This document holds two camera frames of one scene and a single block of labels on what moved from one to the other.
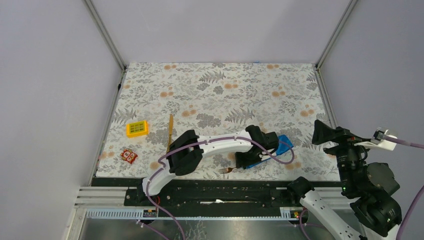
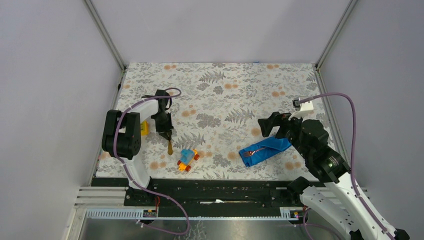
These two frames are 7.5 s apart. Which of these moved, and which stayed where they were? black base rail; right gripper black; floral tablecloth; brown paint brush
Moved: right gripper black; brown paint brush
Stayed: floral tablecloth; black base rail
